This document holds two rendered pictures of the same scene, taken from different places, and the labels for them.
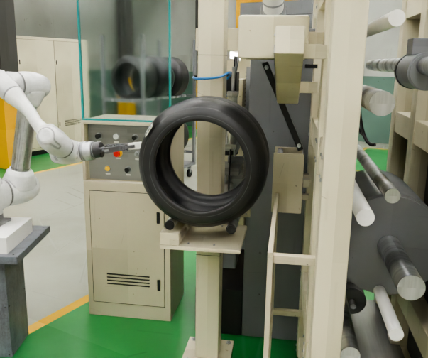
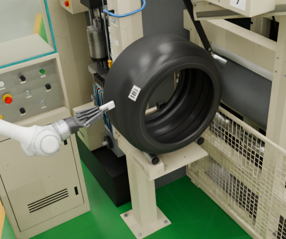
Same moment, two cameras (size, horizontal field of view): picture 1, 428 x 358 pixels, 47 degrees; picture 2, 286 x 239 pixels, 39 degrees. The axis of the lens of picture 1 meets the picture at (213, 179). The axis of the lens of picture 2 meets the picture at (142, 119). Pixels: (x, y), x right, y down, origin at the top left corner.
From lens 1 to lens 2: 1.58 m
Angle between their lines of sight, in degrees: 39
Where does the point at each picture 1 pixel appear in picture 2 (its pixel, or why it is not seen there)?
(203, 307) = (144, 194)
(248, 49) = (257, 8)
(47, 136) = (53, 145)
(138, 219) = not seen: hidden behind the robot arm
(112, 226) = (23, 165)
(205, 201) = (151, 121)
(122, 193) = not seen: hidden behind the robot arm
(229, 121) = (202, 60)
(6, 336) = not seen: outside the picture
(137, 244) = (50, 169)
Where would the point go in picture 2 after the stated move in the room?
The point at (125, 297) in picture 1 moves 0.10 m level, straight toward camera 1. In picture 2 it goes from (49, 214) to (59, 220)
